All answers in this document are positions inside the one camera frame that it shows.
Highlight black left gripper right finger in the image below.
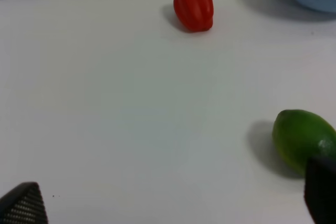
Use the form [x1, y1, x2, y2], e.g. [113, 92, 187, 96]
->
[304, 157, 335, 224]

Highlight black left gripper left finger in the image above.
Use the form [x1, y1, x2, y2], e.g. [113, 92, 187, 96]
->
[1, 182, 48, 224]

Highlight green lime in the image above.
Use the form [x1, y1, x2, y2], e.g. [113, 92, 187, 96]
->
[272, 109, 335, 177]

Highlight red bell pepper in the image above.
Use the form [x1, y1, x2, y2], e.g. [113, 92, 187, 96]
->
[173, 0, 214, 32]

